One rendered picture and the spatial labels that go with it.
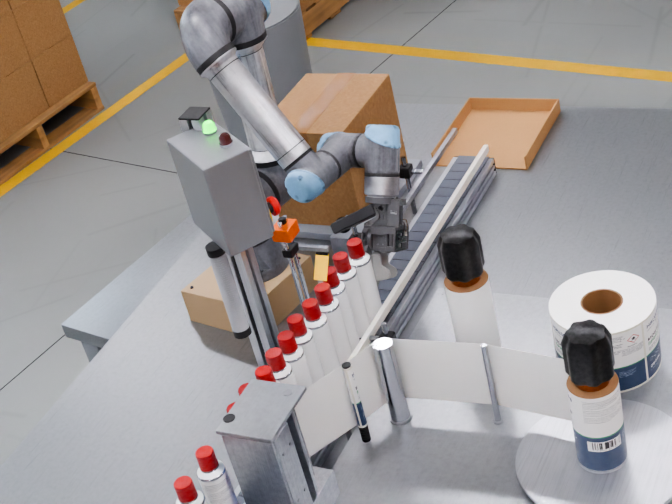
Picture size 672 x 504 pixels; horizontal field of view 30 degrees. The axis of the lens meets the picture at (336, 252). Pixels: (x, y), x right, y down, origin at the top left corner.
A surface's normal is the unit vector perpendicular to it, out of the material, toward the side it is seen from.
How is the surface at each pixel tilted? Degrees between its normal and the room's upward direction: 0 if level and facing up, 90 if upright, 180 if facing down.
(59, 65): 90
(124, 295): 0
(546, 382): 90
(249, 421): 0
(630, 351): 90
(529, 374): 90
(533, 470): 0
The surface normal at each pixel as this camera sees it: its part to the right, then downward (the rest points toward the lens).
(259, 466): -0.41, 0.57
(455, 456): -0.22, -0.81
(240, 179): 0.49, 0.39
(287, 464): 0.89, 0.07
